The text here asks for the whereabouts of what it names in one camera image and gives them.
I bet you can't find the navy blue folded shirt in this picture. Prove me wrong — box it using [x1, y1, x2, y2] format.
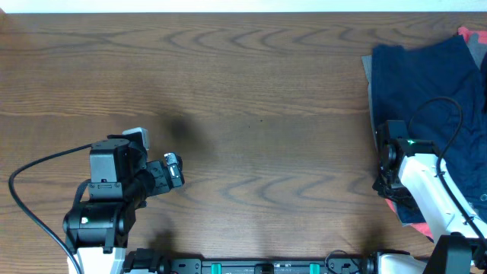
[371, 36, 486, 219]

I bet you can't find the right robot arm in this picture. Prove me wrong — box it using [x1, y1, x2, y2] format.
[365, 120, 486, 273]

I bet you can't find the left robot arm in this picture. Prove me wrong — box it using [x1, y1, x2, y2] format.
[63, 135, 185, 273]

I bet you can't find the red garment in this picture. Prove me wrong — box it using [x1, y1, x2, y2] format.
[384, 25, 487, 241]

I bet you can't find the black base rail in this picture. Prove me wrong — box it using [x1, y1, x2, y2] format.
[123, 249, 438, 274]

